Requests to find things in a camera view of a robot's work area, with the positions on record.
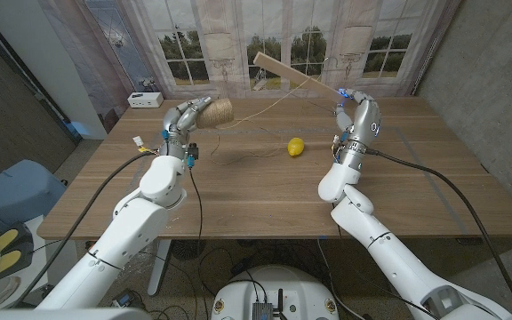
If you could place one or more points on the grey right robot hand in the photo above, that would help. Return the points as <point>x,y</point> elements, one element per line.
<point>367,124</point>

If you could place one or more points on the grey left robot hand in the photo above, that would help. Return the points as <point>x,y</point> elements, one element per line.
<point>178,122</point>

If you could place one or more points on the jute twine spool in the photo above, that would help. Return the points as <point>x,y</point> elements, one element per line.
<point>216,113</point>

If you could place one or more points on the jute thread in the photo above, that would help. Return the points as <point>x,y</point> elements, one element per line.
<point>282,96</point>

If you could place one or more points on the wooden clip hanger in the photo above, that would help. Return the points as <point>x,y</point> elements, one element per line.
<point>291,75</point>

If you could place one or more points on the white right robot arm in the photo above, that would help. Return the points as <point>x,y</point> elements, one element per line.
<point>371,231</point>

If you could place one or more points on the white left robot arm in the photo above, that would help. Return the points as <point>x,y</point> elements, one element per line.
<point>149,213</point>

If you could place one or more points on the yellow toy lemon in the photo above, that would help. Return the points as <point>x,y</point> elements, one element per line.
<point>296,146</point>

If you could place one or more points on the white socket box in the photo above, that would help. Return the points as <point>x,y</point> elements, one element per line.
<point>145,100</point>

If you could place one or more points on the small blue plastic item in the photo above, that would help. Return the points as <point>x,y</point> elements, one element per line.
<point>78,129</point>

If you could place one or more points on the black floor fan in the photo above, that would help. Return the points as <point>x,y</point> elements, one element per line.
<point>188,250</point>

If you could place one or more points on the printed window backdrop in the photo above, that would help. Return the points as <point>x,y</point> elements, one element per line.
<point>282,26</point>

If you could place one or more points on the white table leg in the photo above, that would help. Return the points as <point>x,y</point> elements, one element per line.
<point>160,266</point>

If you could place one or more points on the blue plastic bin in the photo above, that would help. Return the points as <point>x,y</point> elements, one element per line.
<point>16,191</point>

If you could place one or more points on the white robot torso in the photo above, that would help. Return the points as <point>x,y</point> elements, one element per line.
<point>300,293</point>

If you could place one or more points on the small device with blue screen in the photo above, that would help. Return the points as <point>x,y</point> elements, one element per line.
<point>125,299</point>

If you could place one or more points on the white platform box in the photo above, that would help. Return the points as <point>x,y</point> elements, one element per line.
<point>38,249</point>

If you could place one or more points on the black pedal with yellow pads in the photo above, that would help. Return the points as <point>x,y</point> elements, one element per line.
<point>16,249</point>

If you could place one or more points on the grey radio module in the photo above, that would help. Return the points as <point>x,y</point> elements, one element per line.
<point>262,311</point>

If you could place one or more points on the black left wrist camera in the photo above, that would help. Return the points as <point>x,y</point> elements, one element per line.
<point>192,153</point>

